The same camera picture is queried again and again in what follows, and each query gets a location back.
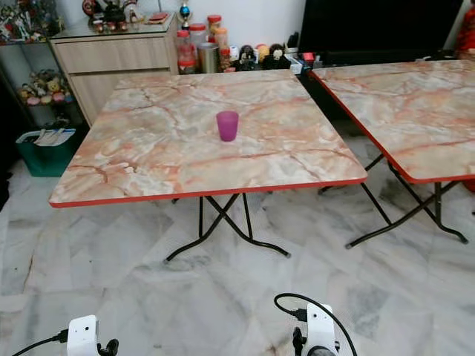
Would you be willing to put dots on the small red-lid orange jar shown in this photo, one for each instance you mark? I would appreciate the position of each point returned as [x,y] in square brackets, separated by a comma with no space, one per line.
[214,21]

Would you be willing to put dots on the small gold blue trophy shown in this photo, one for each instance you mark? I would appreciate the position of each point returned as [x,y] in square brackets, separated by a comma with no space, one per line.
[185,11]

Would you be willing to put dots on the red hanging decoration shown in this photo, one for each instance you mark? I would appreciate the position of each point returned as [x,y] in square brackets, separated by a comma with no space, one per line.
[467,33]

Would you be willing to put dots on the glass display shelf unit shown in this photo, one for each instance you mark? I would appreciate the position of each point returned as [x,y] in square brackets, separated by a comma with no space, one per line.
[30,41]

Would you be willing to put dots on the stainless steel tumbler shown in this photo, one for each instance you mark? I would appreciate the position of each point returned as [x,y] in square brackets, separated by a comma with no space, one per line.
[208,58]

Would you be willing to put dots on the black television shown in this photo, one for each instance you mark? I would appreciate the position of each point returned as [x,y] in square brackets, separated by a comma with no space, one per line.
[378,22]

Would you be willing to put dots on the white papers bundle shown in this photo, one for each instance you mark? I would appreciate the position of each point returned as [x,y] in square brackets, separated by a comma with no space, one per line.
[53,136]

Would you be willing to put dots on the colourful plush toys cluster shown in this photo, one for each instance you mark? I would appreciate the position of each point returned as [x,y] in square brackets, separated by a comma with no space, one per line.
[44,87]

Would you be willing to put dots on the marble-print folding table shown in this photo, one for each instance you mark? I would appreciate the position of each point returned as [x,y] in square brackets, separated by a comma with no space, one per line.
[408,111]
[163,148]

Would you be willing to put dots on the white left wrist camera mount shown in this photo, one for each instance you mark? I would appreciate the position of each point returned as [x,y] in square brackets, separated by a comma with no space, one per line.
[83,335]

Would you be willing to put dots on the tall red-lid plastic jar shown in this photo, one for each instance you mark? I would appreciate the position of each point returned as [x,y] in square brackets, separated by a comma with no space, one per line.
[185,50]

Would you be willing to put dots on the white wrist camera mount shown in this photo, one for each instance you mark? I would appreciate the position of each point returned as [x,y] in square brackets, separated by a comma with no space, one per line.
[83,335]
[320,326]

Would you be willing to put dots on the row of small dolls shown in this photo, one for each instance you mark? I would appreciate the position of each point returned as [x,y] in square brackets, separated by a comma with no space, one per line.
[274,55]

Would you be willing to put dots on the light wooden cabinet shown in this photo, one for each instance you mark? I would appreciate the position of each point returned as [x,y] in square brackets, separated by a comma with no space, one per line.
[111,59]

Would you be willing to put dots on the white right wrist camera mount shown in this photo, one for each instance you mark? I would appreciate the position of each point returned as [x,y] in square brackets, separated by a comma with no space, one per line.
[320,326]

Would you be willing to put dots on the dark teapot ornament set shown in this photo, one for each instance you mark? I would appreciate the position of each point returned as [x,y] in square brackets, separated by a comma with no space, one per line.
[111,13]

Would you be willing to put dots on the purple plastic cup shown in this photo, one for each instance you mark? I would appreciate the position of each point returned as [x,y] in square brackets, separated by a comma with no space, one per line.
[228,127]

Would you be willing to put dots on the flat red box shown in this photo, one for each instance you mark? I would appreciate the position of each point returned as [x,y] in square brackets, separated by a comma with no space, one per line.
[158,16]

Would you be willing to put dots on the green plastic bin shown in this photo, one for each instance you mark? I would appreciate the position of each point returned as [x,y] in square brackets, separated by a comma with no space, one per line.
[44,159]

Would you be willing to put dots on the wide red-lid clear jar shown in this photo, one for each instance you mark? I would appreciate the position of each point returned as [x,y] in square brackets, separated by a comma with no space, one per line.
[197,33]

